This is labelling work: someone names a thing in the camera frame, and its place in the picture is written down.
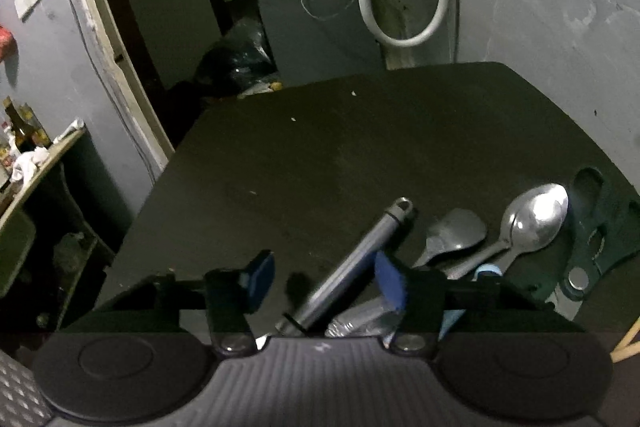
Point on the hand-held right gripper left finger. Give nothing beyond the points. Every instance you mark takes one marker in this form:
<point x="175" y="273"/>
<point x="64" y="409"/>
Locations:
<point x="262" y="274"/>

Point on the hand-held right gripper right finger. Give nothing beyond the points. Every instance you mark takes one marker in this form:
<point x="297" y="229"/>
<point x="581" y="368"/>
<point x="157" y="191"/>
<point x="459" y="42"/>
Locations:
<point x="392" y="279"/>

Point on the grey plastic spoon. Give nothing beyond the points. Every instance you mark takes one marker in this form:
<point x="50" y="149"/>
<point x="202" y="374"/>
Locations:
<point x="457" y="232"/>

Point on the large metal spoon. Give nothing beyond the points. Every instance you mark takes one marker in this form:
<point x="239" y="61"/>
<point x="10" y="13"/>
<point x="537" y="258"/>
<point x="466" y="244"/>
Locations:
<point x="535" y="217"/>

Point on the dark green kitchen tool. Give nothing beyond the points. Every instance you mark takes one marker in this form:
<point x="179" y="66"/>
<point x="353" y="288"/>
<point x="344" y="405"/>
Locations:
<point x="612" y="227"/>

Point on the plain wooden chopstick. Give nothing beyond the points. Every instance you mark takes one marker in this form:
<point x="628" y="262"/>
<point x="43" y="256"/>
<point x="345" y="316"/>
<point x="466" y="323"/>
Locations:
<point x="627" y="347"/>

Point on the black garbage bag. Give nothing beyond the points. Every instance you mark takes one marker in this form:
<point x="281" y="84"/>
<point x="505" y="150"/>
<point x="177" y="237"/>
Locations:
<point x="235" y="57"/>

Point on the grey cabinet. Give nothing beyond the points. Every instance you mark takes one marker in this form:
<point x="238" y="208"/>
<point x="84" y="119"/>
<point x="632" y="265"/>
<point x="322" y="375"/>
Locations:
<point x="310" y="42"/>

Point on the beige kitchen counter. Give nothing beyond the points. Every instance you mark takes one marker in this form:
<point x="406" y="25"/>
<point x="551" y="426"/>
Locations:
<point x="35" y="189"/>

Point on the white cloth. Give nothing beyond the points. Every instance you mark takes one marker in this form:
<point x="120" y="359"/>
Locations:
<point x="27" y="164"/>

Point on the row of condiment bottles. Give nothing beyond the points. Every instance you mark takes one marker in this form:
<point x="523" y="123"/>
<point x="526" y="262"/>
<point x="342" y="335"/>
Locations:
<point x="20" y="132"/>

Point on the red plastic bag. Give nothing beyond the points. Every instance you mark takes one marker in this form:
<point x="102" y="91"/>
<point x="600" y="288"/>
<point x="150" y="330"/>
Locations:
<point x="5" y="44"/>

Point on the cream door frame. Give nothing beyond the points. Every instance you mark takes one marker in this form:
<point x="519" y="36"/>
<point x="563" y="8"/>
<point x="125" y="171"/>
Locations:
<point x="130" y="97"/>

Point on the white wall switch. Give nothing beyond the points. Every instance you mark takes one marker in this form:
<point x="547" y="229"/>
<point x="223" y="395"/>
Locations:
<point x="23" y="8"/>

